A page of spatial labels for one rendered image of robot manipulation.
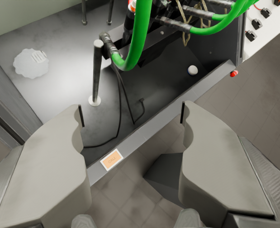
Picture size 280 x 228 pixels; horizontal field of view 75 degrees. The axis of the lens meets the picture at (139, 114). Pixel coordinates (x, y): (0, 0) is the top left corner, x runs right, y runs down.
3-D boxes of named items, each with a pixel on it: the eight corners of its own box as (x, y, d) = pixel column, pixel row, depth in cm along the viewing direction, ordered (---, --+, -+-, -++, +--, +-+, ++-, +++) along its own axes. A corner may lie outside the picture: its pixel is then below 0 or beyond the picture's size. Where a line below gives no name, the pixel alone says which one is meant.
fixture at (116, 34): (114, 84, 64) (121, 63, 50) (97, 62, 64) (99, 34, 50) (180, 43, 76) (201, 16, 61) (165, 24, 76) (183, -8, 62)
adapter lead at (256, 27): (259, 29, 68) (264, 25, 66) (255, 30, 67) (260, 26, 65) (241, 2, 69) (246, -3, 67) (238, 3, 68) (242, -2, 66)
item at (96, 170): (87, 182, 58) (85, 191, 43) (78, 171, 58) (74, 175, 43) (209, 84, 79) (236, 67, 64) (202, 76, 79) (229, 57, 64)
